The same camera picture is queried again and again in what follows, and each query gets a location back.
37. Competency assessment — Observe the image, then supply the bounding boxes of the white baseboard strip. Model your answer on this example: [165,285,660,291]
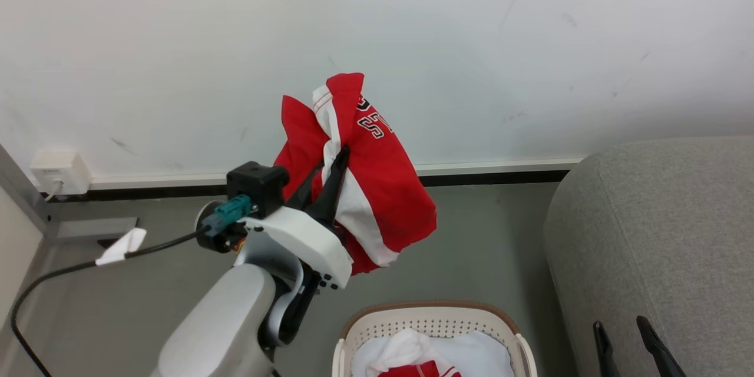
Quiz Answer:
[88,157,585,190]

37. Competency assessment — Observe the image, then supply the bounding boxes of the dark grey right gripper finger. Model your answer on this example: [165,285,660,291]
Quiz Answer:
[636,315,687,377]
[592,321,620,377]

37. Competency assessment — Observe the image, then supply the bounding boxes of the grey fabric sofa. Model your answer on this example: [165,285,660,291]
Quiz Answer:
[543,135,754,377]

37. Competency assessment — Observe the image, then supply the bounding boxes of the cream laundry basket brown rim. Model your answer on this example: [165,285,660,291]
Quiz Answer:
[332,300,538,377]

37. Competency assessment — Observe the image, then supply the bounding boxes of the white cable tag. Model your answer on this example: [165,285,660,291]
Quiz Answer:
[95,227,147,266]

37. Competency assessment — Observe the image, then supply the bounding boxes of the white wall socket box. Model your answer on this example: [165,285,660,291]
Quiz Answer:
[29,148,92,196]

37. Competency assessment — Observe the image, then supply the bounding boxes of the thin black cable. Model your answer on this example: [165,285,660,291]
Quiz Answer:
[10,227,210,377]

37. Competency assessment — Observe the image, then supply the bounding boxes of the red and white jersey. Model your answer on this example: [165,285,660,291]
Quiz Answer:
[273,72,438,276]

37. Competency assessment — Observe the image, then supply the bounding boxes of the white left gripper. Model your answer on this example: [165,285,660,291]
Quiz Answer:
[240,145,355,291]

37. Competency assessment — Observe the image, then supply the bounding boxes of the red garment white stripes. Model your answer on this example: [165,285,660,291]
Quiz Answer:
[377,360,462,377]

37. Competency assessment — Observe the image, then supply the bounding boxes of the teal cable connector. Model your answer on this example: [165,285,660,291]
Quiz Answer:
[202,194,255,237]

